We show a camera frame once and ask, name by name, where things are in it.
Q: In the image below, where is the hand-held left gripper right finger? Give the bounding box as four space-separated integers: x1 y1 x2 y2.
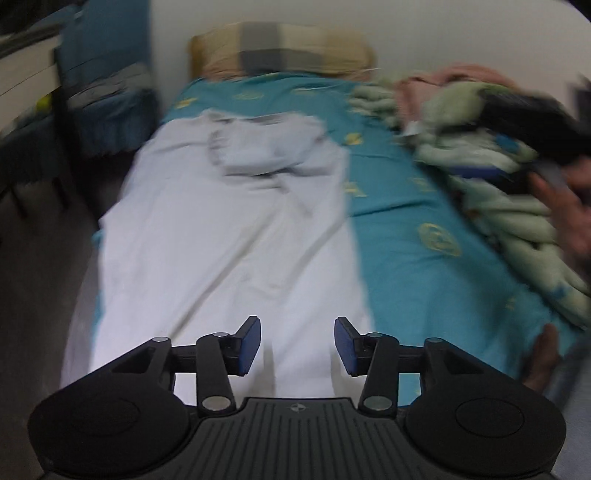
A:
334 316 472 412

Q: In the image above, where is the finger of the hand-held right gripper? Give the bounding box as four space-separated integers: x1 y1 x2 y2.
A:
450 162 539 188

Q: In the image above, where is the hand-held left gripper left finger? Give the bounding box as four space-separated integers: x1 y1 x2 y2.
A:
111 316 263 411

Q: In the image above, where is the white hooded garment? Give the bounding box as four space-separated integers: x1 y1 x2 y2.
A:
89 108 376 403

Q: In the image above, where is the person's right hand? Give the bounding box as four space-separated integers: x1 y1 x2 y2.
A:
527 156 591 260

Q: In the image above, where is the crumpled pale green blanket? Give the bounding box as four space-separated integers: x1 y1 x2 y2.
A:
349 79 591 329

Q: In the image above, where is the bed with teal patterned sheet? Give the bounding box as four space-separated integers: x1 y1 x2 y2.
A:
89 73 583 408

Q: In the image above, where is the pink cloth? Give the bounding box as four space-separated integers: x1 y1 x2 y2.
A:
394 64 519 134

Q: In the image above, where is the person's leg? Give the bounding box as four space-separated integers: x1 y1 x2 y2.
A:
521 323 591 418

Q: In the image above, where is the beige grey plaid pillow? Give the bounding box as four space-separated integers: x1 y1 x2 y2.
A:
188 21 377 80

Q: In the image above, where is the chair with teal cover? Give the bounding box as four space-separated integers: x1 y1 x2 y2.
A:
9 0 161 214

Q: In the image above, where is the white desk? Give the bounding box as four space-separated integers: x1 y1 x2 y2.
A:
0 31 64 136

